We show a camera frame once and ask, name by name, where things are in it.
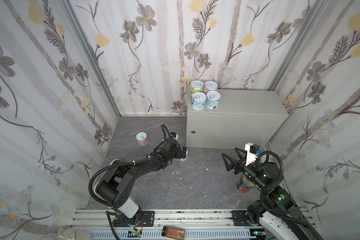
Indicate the pink label can back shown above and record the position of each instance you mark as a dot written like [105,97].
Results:
[142,138]

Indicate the orange label can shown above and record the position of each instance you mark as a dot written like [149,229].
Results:
[115,161]

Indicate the grey metal cabinet box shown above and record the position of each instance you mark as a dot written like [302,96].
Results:
[242,117]

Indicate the orange brown bottle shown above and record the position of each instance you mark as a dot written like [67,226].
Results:
[173,233]

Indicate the red dark label can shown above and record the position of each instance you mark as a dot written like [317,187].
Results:
[244,185]

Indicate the pink label can front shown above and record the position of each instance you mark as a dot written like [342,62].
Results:
[210,86]

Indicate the pink label can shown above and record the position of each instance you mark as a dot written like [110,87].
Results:
[142,138]
[210,86]

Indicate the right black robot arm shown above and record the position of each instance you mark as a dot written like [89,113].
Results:
[276,210]

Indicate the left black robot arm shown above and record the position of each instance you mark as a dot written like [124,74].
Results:
[112,185]

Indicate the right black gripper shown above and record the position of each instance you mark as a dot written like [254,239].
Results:
[241,163]

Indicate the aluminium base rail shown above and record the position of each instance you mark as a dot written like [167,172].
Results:
[215,224]

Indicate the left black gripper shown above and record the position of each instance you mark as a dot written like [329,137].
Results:
[182,151]

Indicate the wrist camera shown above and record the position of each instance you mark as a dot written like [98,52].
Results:
[252,152]
[174,135]

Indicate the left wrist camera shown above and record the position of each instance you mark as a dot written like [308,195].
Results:
[174,135]

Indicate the green label can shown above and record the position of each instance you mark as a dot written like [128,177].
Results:
[197,87]

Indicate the teal can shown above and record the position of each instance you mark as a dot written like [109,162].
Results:
[184,155]
[213,99]
[199,101]

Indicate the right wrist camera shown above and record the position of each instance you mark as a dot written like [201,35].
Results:
[252,152]

